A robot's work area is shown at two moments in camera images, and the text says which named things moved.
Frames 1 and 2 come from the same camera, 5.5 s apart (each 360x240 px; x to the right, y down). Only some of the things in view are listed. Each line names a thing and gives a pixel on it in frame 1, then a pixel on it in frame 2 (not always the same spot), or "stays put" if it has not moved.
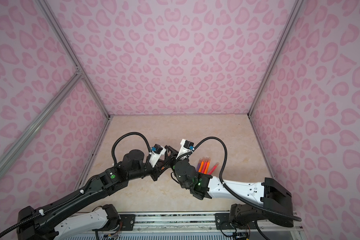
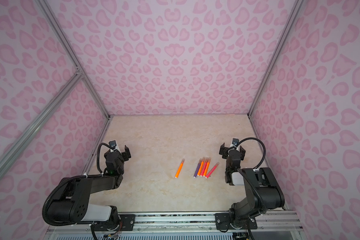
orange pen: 201,166 stays put
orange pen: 207,167 stays put
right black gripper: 170,159 -> 226,151
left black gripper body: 155,170 -> 123,157
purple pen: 198,165 stays put
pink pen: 204,166 stays put
